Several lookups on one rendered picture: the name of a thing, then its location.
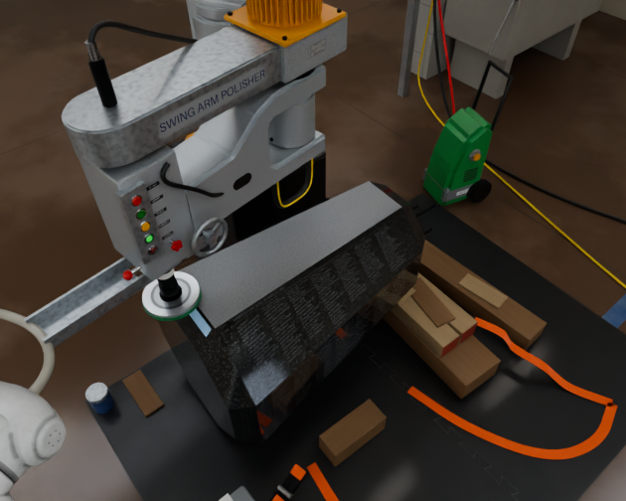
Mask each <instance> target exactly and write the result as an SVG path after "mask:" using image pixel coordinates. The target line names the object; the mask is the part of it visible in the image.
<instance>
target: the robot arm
mask: <svg viewBox="0 0 626 501"><path fill-rule="evenodd" d="M65 437H66V428H65V425H64V423H63V421H62V419H61V418H60V416H59V415H58V414H57V413H56V411H55V410H54V409H53V408H52V407H51V406H50V405H49V403H48V402H47V401H46V400H45V399H43V398H42V397H40V396H39V395H37V394H35V393H34V392H32V391H30V390H28V389H26V388H23V387H21V386H19V385H15V384H10V383H6V382H2V381H0V501H14V500H13V498H12V496H11V494H10V493H9V491H10V489H11V488H12V487H13V486H14V484H15V483H16V482H17V481H18V480H19V479H20V477H21V476H22V475H23V474H24V473H25V472H26V471H27V470H28V469H29V468H30V467H31V466H37V465H40V464H42V463H43V462H45V461H47V460H49V459H50V458H52V457H53V456H54V455H55V454H56V453H57V452H58V451H59V449H60V448H61V446H62V445H63V443H64V440H65Z"/></svg>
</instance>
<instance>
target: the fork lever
mask: <svg viewBox="0 0 626 501"><path fill-rule="evenodd" d="M197 244H198V251H200V250H201V249H203V248H204V247H206V246H207V245H208V244H207V243H205V242H198V243H197ZM193 254H194V253H191V254H190V255H188V256H187V257H185V258H184V259H182V260H181V261H180V262H178V263H177V264H175V265H174V266H172V267H171V268H169V269H168V270H167V271H165V272H164V273H162V274H161V275H159V276H158V277H156V278H155V279H153V280H151V279H149V278H148V277H147V276H146V275H145V274H144V273H143V274H141V275H139V276H136V275H135V274H133V277H132V278H131V279H130V280H125V279H124V278H123V276H122V274H123V273H124V272H125V271H126V270H130V269H129V268H130V267H132V266H133V264H132V263H131V262H130V261H129V260H128V259H126V258H125V257H123V258H121V259H120V260H118V261H117V262H115V263H113V264H112V265H110V266H109V267H107V268H105V269H104V270H102V271H101V272H99V273H97V274H96V275H94V276H92V277H91V278H89V279H88V280H86V281H84V282H83V283H81V284H80V285H78V286H76V287H75V288H73V289H71V290H70V291H68V292H67V293H65V294H63V295H62V296H60V297H59V298H57V299H55V300H54V301H52V302H50V303H49V304H47V305H46V306H44V307H42V308H41V309H39V310H38V311H36V312H34V313H33V314H31V315H29V316H28V317H26V318H25V319H24V320H25V322H26V323H27V324H28V323H30V322H35V323H36V324H38V325H39V326H40V327H41V328H42V329H43V330H44V331H45V332H46V333H47V334H48V336H47V337H45V338H44V339H42V340H43V342H44V343H45V344H47V343H52V344H53V346H54V348H55V347H56V346H58V345H59V344H61V343H62V342H64V341H65V340H67V339H68V338H70V337H71V336H73V335H74V334H76V333H77V332H79V331H80V330H81V329H82V328H84V327H85V326H87V325H88V324H90V323H91V322H93V321H94V320H96V319H97V318H99V317H100V316H102V315H103V314H105V313H106V312H108V311H109V310H111V309H112V308H114V307H115V306H117V305H118V304H120V303H121V302H123V301H124V300H126V299H127V298H129V297H130V296H132V295H133V294H135V293H136V292H138V291H139V290H141V289H142V288H144V287H145V286H147V285H148V284H150V283H151V282H153V281H154V280H156V279H157V278H159V277H160V276H162V275H163V274H165V273H166V272H168V271H169V270H171V269H172V268H174V267H175V266H177V265H178V264H180V263H181V262H183V261H184V260H186V259H187V258H189V257H190V256H192V255H193Z"/></svg>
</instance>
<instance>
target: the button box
mask: <svg viewBox="0 0 626 501"><path fill-rule="evenodd" d="M115 194H116V197H117V200H118V203H119V205H120V208H121V211H122V214H123V216H124V219H125V222H126V225H127V227H128V230H129V233H130V235H131V237H132V240H133V243H134V246H135V249H136V251H137V254H138V257H139V260H140V261H141V262H142V263H143V264H144V265H145V264H147V263H148V262H150V261H151V260H153V259H154V258H156V257H157V256H159V255H160V254H162V253H163V252H165V249H164V245H163V242H162V239H161V236H160V232H159V229H158V226H157V222H156V219H155V216H154V213H153V209H152V206H151V203H150V200H149V196H148V193H147V190H146V186H145V183H144V182H143V181H141V180H140V181H138V182H137V183H135V184H133V185H131V186H130V187H128V188H126V189H124V190H122V191H117V192H115ZM136 195H140V196H141V197H142V202H141V204H140V205H138V206H136V207H134V206H132V205H131V199H132V198H133V197H134V196H136ZM142 208H143V209H145V210H146V216H145V217H144V218H143V219H141V220H137V219H136V217H135V214H136V212H137V211H138V210H139V209H142ZM146 221H148V222H150V228H149V230H148V231H146V232H141V231H140V226H141V224H142V223H143V222H146ZM148 234H153V235H154V240H153V242H152V243H150V244H145V243H144V238H145V237H146V236H147V235H148ZM154 245H156V246H157V247H158V250H157V252H156V253H155V254H153V255H149V254H148V250H149V248H150V247H151V246H154Z"/></svg>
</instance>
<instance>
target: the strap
mask: <svg viewBox="0 0 626 501"><path fill-rule="evenodd" d="M475 320H476V321H478V323H477V325H478V326H480V327H482V328H484V329H487V330H489V331H491V332H493V333H495V334H497V335H499V336H500V337H502V338H503V339H504V340H505V341H506V343H507V344H508V346H509V347H510V349H511V350H512V351H513V352H514V353H516V354H517V355H519V356H520V357H522V358H524V359H525V360H527V361H529V362H531V363H532V364H534V365H536V366H537V367H539V368H540V369H542V370H543V371H545V372H546V373H547V374H549V375H550V376H551V377H552V378H553V379H554V380H555V381H556V382H557V383H558V384H559V385H561V386H562V387H563V388H565V389H566V390H568V391H570V392H572V393H574V394H576V395H578V396H581V397H583V398H586V399H589V400H591V401H594V402H597V403H600V404H603V405H606V409H605V412H604V415H603V418H602V421H601V424H600V426H599V428H598V429H597V431H596V432H595V433H594V435H592V436H591V437H590V438H589V439H587V440H586V441H584V442H582V443H580V444H578V445H575V446H572V447H569V448H564V449H542V448H536V447H531V446H527V445H523V444H520V443H517V442H513V441H511V440H508V439H505V438H503V437H500V436H498V435H496V434H494V433H492V432H489V431H487V430H485V429H483V428H481V427H478V426H476V425H474V424H472V423H470V422H468V421H467V420H465V419H463V418H461V417H459V416H457V415H455V414H454V413H452V412H450V411H449V410H447V409H446V408H444V407H443V406H441V405H440V404H438V403H437V402H435V401H434V400H432V399H431V398H429V397H428V396H427V395H425V394H424V393H422V392H421V391H419V390H418V389H416V388H415V387H411V388H410V389H409V390H408V393H409V394H410V395H412V396H413V397H415V398H416V399H417V400H419V401H420V402H422V403H423V404H425V405H426V406H428V407H429V408H430V409H432V410H433V411H435V412H436V413H438V414H439V415H441V416H442V417H444V418H446V419H447V420H449V421H451V422H452V423H454V424H456V425H458V426H459V427H461V428H463V429H465V430H467V431H469V432H471V433H473V434H475V435H477V436H479V437H481V438H483V439H485V440H488V441H490V442H492V443H495V444H497V445H499V446H502V447H504V448H507V449H510V450H512V451H514V452H517V453H521V454H524V455H528V456H532V457H537V458H544V459H568V458H573V457H577V456H579V455H582V454H584V453H586V452H588V451H590V450H592V449H593V448H595V447H596V446H597V445H599V444H600V443H601V442H602V441H603V439H604V438H605V437H606V436H607V434H608V432H609V430H610V428H611V426H612V423H613V420H614V416H615V413H616V410H617V407H618V406H616V405H614V404H613V400H612V399H609V398H606V397H603V396H600V395H597V394H594V393H592V392H589V391H587V390H584V389H582V388H579V387H577V386H575V385H573V384H571V383H569V382H567V381H566V380H565V379H563V378H562V377H561V376H560V375H559V374H558V373H556V372H555V371H554V370H553V369H552V368H551V367H550V366H549V365H548V364H546V363H545V362H544V361H542V360H540V359H539V358H537V357H536V356H534V355H532V354H530V353H528V352H527V351H525V350H523V349H522V348H520V347H519V346H517V345H516V344H514V343H513V342H512V341H511V340H510V338H509V336H508V334H507V332H506V331H505V330H503V329H502V328H500V327H498V326H496V325H494V324H492V323H489V322H487V321H485V320H482V319H480V318H478V317H476V318H475ZM307 469H308V470H309V472H310V474H311V476H312V477H313V479H314V481H315V482H316V484H317V486H318V487H319V489H320V491H321V493H322V494H323V496H324V498H325V499H326V501H339V499H338V498H337V497H336V495H335V494H334V492H333V490H332V489H331V487H330V485H329V484H328V482H327V481H326V479H325V477H324V476H323V474H322V472H321V471H320V469H319V467H318V466H317V464H316V462H314V463H313V464H311V465H309V466H308V467H307Z"/></svg>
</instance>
